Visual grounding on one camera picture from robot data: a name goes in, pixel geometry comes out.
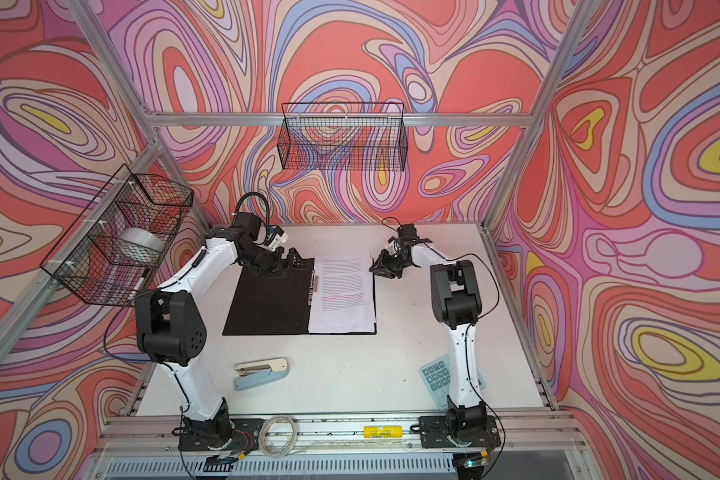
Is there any yellow label tag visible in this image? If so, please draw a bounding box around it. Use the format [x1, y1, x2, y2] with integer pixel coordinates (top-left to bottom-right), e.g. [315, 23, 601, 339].
[363, 426, 403, 439]

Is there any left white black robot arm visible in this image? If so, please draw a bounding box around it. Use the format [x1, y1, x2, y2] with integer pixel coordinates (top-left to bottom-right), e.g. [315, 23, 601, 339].
[135, 227, 306, 451]

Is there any coiled clear cable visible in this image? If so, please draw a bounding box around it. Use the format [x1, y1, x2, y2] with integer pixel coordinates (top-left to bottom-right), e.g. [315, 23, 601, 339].
[257, 415, 299, 458]

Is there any black file folder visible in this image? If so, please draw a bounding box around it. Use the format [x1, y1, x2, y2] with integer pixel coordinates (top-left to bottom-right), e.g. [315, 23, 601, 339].
[221, 257, 378, 337]

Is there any black wire basket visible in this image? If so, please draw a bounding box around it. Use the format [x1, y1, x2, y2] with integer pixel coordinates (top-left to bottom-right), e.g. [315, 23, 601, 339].
[277, 101, 408, 172]
[41, 165, 194, 306]

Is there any back black wire basket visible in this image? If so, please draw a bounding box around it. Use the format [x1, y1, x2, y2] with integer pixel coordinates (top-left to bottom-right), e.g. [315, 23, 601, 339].
[277, 101, 408, 172]

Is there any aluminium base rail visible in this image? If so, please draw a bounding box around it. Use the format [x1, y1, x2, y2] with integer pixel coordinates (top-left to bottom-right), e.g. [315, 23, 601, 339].
[94, 409, 589, 455]

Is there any metal folder clip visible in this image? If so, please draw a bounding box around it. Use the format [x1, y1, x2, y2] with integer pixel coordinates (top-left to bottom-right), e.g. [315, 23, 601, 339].
[309, 271, 319, 297]

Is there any teal calculator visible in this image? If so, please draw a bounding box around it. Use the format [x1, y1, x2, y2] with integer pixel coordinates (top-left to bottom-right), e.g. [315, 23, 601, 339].
[419, 355, 450, 410]

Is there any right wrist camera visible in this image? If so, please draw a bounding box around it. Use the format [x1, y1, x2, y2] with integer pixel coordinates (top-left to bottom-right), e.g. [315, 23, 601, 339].
[382, 216, 420, 249]

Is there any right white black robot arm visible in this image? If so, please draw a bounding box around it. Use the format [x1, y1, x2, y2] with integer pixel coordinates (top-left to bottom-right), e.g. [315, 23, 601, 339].
[370, 239, 488, 446]

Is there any blue white stapler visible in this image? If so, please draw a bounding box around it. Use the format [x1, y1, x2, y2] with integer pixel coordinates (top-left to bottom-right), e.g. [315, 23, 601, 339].
[233, 357, 290, 391]

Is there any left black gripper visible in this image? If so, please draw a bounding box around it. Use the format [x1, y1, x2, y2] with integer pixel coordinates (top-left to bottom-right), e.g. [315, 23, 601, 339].
[240, 246, 308, 279]

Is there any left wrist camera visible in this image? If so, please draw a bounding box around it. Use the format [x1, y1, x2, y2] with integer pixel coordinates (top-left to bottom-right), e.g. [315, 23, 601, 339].
[233, 192, 288, 251]

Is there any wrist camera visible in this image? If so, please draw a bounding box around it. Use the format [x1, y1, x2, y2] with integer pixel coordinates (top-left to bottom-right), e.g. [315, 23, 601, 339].
[233, 192, 288, 251]
[382, 216, 420, 249]

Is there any left black wire basket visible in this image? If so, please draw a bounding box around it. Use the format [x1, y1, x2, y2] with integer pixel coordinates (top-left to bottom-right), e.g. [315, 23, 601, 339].
[41, 165, 194, 306]

